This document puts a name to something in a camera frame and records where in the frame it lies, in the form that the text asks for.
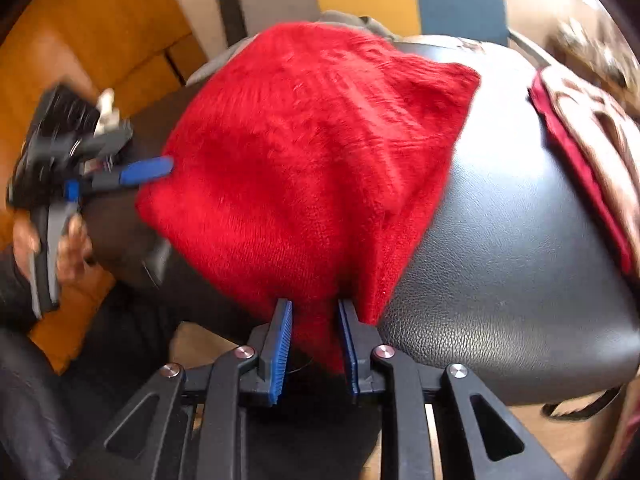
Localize person's black jacket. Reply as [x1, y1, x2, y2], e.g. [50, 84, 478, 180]
[0, 327, 168, 480]

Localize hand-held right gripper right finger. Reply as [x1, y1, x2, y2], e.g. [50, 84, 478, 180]
[339, 300, 571, 480]

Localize person's black trousers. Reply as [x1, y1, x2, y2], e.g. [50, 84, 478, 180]
[55, 280, 383, 480]

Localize person's left hand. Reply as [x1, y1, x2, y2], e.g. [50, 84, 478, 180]
[12, 205, 96, 286]

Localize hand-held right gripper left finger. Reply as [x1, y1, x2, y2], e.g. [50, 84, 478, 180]
[65, 299, 293, 480]

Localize grey sweatshirt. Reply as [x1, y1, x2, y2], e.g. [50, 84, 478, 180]
[185, 10, 401, 86]

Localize black leather stool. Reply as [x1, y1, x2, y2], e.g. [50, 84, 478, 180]
[90, 35, 640, 406]

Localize person's left forearm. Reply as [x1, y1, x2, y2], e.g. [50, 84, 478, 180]
[0, 247, 41, 333]

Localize dark red printed cloth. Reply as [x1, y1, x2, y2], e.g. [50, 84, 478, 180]
[529, 65, 640, 276]

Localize red knit sweater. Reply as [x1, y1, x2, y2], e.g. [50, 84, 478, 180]
[135, 22, 482, 376]

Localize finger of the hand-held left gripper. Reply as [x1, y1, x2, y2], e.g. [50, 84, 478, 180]
[65, 156, 175, 201]

